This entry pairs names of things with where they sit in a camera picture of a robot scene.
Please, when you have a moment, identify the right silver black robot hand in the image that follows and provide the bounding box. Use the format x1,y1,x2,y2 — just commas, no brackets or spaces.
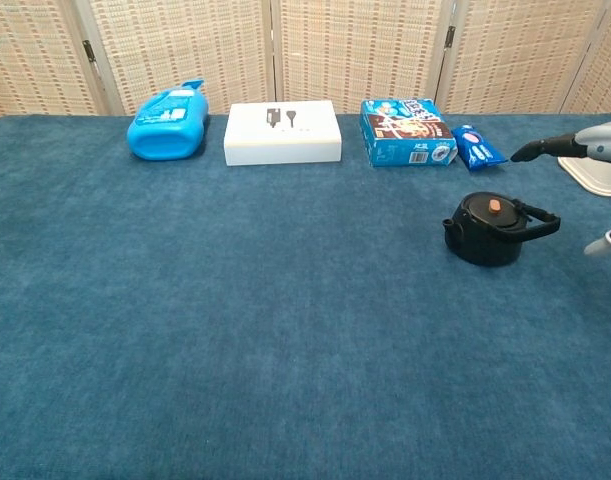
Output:
509,118,611,257

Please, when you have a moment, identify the black teapot with handle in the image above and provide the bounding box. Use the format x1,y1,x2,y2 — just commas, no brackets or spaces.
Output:
442,191,562,267

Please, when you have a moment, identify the white foam food container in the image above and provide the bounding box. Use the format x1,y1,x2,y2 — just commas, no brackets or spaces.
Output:
557,156,611,197

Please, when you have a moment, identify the blue cookie packet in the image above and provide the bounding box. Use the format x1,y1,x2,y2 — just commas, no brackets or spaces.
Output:
450,124,510,174

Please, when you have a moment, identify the blue snack box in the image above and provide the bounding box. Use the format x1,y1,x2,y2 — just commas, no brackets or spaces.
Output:
359,97,459,168

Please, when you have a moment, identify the woven folding screen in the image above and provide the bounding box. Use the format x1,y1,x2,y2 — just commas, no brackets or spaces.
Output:
0,0,611,124

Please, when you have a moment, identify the white flat cardboard box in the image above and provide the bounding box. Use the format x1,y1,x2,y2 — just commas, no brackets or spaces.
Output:
223,100,344,167

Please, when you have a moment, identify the blue table cloth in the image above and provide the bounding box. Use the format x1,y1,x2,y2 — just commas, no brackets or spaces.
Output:
0,113,611,480

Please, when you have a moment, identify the blue detergent pump bottle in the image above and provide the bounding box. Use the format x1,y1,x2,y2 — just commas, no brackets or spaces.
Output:
126,78,211,162

